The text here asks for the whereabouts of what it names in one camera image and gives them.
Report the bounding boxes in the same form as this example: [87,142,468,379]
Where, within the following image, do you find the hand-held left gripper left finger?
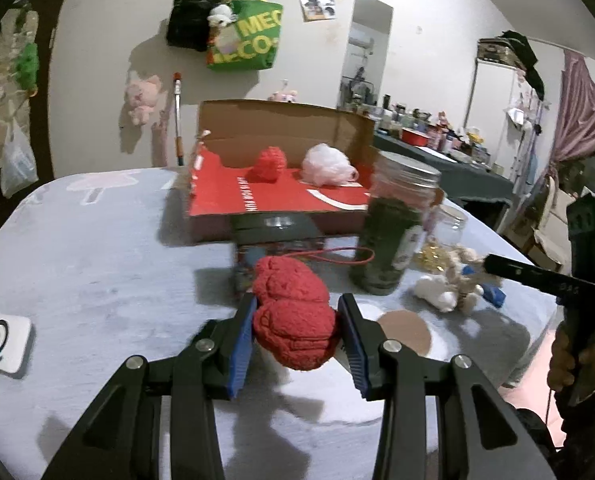
[42,292,258,480]

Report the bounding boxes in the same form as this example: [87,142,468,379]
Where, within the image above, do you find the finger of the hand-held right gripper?
[482,254,595,307]

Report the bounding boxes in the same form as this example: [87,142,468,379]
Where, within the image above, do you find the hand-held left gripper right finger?
[338,292,558,480]

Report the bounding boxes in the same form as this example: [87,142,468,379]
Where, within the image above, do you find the blue white tube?
[480,282,507,309]

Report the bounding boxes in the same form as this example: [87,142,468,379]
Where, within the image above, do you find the red knitted heart plush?
[254,147,288,183]
[252,256,339,372]

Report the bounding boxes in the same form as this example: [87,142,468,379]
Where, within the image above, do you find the small beige plush doll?
[445,245,493,312]

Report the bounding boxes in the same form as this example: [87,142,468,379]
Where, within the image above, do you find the small white plush toy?
[415,274,461,313]

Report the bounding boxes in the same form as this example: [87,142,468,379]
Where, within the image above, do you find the cardboard box with red lining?
[186,99,378,246]

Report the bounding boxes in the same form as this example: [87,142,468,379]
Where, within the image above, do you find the white fluffy plush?
[301,143,360,186]

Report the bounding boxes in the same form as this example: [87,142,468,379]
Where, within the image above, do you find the person's right forearm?
[517,370,595,467]

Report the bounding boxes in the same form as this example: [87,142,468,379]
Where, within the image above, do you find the person's right hand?
[549,322,595,396]

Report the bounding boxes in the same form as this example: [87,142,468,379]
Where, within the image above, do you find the brown round lid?
[379,310,433,358]

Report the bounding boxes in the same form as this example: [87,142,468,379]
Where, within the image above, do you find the small glass jar gold contents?
[417,204,469,272]

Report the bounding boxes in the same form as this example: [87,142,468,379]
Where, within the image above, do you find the black printed box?
[232,212,328,293]

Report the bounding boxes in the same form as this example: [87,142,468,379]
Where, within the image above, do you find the pink curtain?
[552,50,595,172]

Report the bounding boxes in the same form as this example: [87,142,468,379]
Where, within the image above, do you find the table with green cloth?
[372,130,517,207]

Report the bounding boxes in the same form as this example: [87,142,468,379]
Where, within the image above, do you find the large clear plastic jar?
[350,151,443,296]

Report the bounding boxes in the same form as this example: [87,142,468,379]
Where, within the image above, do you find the metal rack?
[465,37,549,181]

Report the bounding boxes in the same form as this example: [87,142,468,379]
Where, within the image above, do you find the dark cloth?
[495,30,546,102]

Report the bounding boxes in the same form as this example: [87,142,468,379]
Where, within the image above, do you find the row of bottles and jars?
[377,94,503,166]

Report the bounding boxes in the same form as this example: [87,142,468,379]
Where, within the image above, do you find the white square device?
[0,314,33,375]

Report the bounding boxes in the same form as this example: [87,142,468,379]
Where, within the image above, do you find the white stick with red tip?
[173,72,186,166]

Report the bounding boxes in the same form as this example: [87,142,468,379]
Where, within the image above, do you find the pink plush pig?
[124,75,163,127]

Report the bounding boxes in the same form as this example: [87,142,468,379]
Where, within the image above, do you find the clear plastic bag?
[0,120,40,199]

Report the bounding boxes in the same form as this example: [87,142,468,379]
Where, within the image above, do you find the green tote bag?
[206,0,284,72]

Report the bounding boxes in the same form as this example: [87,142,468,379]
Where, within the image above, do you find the white plush dog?
[207,4,238,28]

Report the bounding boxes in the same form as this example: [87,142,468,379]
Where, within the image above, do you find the black bag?
[166,0,228,53]

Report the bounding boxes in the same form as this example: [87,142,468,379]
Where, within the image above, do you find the green plush toy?
[17,42,41,97]

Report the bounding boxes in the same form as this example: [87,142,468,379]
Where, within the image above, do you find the red cord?
[290,247,375,266]

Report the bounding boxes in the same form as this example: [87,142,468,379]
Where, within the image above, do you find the wall poster with photos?
[294,0,337,22]

